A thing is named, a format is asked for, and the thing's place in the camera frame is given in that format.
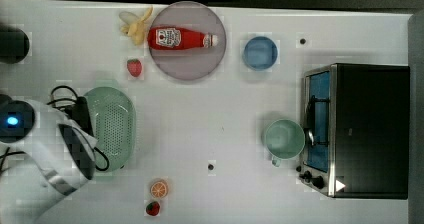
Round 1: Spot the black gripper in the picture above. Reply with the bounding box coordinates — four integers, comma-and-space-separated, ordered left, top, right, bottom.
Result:
65, 97, 93, 135

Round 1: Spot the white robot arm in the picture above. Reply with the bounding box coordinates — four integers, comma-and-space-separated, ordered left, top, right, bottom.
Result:
1, 95, 97, 224

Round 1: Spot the black cylinder cup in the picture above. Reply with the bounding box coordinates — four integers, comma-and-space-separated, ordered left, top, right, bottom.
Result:
0, 25, 30, 64

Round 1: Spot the yellow banana peel toy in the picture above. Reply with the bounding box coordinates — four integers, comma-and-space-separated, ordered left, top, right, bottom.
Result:
119, 6, 153, 46

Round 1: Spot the red ketchup bottle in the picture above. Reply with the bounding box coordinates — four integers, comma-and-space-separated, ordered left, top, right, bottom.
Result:
147, 26, 219, 50

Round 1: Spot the grey round plate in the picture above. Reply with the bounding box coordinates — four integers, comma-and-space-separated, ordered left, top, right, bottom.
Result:
147, 1, 226, 81

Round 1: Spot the blue bowl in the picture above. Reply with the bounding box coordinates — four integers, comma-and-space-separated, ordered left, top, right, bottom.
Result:
243, 36, 278, 71

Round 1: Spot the green mug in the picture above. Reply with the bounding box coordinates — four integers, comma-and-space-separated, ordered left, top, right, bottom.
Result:
262, 119, 305, 167

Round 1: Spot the black toaster oven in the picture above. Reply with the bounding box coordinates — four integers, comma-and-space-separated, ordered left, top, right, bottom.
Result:
296, 63, 410, 200

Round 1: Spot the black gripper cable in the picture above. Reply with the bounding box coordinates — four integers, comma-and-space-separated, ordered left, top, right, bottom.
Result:
46, 85, 111, 172

